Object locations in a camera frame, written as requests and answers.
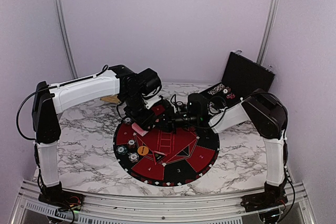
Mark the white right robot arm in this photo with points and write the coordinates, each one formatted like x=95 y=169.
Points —
x=268 y=115

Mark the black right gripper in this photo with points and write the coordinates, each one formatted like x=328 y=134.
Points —
x=168 y=121

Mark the red playing card deck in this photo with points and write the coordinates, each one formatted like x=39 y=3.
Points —
x=139 y=130

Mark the round red black poker mat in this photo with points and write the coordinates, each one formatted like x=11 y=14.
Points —
x=190 y=153

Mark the right aluminium wall post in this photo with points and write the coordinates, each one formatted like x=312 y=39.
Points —
x=271 y=17

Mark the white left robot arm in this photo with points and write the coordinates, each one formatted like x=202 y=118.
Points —
x=139 y=92

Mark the black triangular button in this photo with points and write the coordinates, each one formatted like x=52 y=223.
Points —
x=158 y=156

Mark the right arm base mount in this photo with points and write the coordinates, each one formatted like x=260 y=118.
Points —
x=271 y=196

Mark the small orange black chip pile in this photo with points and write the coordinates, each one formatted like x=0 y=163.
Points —
x=131 y=143

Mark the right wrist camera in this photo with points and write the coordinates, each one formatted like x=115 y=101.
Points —
x=178 y=106

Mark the aluminium wall post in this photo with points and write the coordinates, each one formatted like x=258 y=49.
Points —
x=65 y=39
x=271 y=17

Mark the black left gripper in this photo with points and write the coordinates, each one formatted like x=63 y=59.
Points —
x=143 y=121

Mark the left aluminium wall post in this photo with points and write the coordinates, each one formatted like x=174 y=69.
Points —
x=65 y=39

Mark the black poker chip case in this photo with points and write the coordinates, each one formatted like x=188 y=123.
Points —
x=241 y=78

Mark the woven bamboo tray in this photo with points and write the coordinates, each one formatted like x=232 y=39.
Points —
x=110 y=99

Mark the aluminium front rail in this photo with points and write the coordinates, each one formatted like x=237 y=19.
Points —
x=102 y=208

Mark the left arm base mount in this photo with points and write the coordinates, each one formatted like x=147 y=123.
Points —
x=56 y=196

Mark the orange round blind button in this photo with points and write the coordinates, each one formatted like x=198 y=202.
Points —
x=143 y=150

